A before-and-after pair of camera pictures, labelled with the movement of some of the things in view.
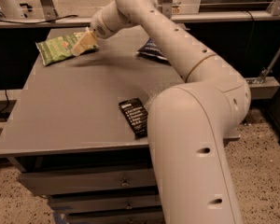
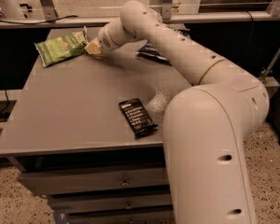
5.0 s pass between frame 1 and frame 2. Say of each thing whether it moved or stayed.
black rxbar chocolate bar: stayed
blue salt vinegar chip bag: stayed
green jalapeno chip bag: stayed
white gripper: moved
